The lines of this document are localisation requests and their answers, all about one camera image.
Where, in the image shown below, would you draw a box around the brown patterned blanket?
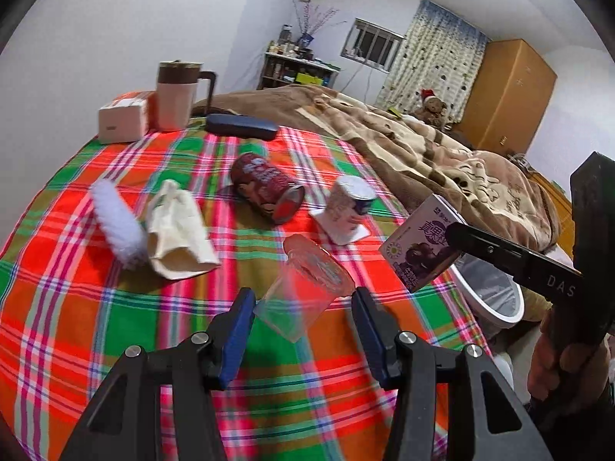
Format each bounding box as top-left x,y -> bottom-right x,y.
192,85 -> 561,252

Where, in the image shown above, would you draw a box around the white blue yogurt cup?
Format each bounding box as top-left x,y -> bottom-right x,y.
309,175 -> 376,245

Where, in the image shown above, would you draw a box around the short white foam net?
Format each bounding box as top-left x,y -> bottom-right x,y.
90,179 -> 148,270

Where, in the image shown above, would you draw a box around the floral curtain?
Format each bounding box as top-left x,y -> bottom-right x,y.
375,0 -> 489,124

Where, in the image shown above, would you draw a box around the dark blue glasses case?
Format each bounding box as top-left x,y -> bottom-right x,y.
204,113 -> 279,142

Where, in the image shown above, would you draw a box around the wooden wardrobe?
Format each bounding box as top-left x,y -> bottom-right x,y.
454,40 -> 557,156

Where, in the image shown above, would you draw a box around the white round trash bin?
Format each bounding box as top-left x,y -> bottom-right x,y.
448,254 -> 525,339

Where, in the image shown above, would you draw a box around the clear plastic cup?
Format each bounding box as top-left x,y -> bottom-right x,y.
254,234 -> 356,342

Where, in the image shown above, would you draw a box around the vase with branches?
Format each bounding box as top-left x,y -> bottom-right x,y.
293,1 -> 344,49

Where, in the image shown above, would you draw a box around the white orange cardboard box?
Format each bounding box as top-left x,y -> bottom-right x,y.
98,91 -> 157,145

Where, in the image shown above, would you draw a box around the purple drink carton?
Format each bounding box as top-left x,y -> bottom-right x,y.
379,195 -> 466,292

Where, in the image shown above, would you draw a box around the beige paper bag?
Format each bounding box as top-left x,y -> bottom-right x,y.
146,179 -> 221,281

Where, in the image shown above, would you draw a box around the plaid tablecloth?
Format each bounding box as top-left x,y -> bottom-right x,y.
0,116 -> 491,461

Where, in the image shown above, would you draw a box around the barred window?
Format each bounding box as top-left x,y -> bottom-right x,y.
341,19 -> 404,73

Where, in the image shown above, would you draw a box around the red drink can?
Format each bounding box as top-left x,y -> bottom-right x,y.
230,152 -> 306,225

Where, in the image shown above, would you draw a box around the teddy bear santa hat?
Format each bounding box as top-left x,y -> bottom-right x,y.
412,90 -> 447,129

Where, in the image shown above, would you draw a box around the person right hand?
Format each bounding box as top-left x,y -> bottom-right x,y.
527,308 -> 611,410

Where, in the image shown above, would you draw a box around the dark shelf desk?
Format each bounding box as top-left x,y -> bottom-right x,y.
258,52 -> 339,90

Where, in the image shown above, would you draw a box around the wooden bed frame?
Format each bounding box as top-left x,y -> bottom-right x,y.
529,171 -> 574,258

